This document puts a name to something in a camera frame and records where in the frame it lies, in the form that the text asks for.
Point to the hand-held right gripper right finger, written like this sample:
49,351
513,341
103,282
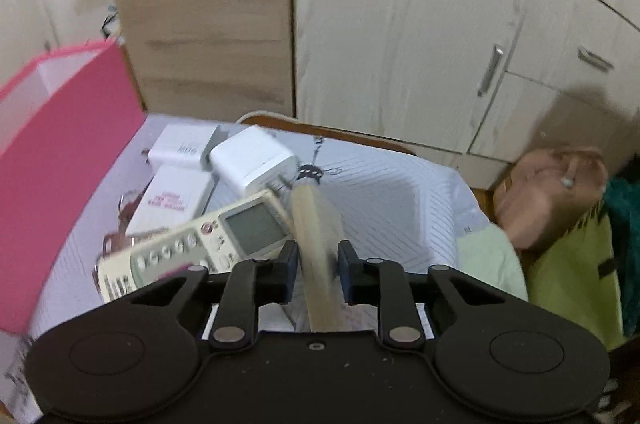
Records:
346,274

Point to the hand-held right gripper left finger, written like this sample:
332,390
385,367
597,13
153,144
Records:
289,271

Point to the beige wooden stick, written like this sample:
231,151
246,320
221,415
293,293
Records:
320,254

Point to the beige remote control with screen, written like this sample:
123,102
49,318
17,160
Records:
200,244

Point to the white remote with cover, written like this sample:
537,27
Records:
250,161

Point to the white remote with red label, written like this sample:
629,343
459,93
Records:
167,201

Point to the pink cardboard box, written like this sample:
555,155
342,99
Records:
60,184

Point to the dark patterned hair clip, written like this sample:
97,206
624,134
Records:
311,171

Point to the pale green blanket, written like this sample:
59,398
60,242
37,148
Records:
492,261

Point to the white flat power adapter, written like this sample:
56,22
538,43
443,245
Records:
175,149

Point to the yellow-green cloth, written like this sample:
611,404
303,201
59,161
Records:
575,284

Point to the wooden wardrobe side panel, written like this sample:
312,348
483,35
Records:
205,4

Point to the teal fuzzy cloth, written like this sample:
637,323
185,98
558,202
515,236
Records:
627,229

